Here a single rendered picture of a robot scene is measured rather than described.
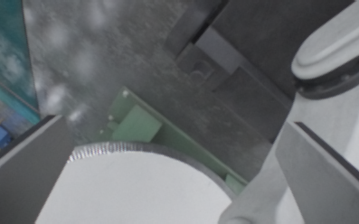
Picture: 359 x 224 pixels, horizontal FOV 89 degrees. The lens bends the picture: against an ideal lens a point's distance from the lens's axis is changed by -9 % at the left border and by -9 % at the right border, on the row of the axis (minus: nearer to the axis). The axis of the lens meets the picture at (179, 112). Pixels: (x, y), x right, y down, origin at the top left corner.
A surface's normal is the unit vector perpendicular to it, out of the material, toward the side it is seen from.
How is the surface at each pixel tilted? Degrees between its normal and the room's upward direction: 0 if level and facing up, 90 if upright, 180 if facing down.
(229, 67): 45
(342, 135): 90
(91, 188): 90
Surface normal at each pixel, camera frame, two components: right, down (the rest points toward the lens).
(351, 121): -0.78, -0.61
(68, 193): 0.50, -0.40
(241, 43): -0.41, 0.68
